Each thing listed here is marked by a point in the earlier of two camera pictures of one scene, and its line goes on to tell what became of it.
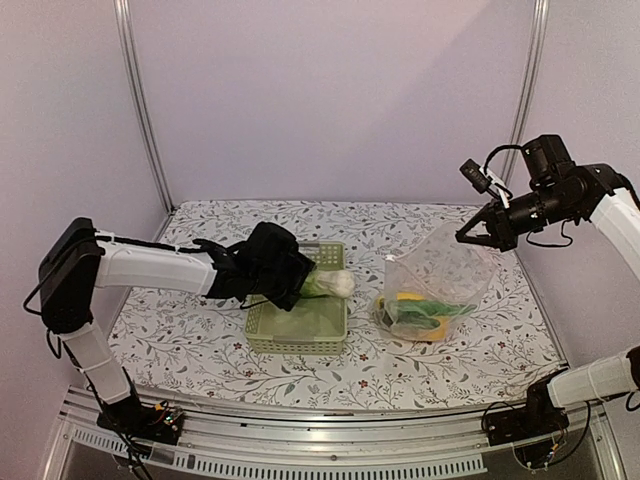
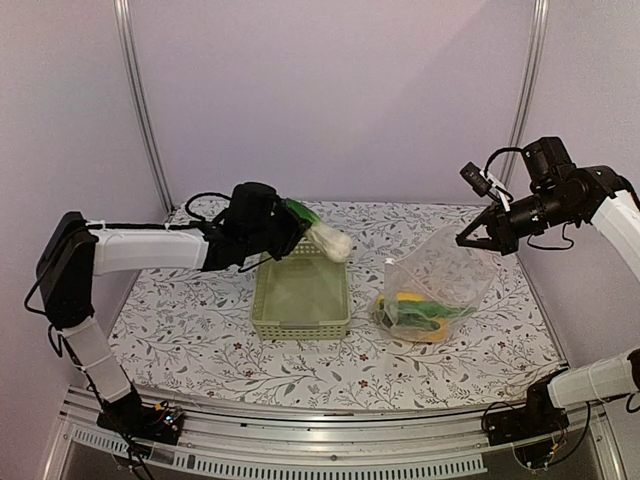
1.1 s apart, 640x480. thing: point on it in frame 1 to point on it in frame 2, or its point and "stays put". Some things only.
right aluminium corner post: (533, 68) stays put
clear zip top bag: (432, 286) stays put
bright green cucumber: (413, 310) stays put
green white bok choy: (338, 283) to (331, 241)
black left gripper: (300, 265) to (296, 228)
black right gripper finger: (487, 214) stays put
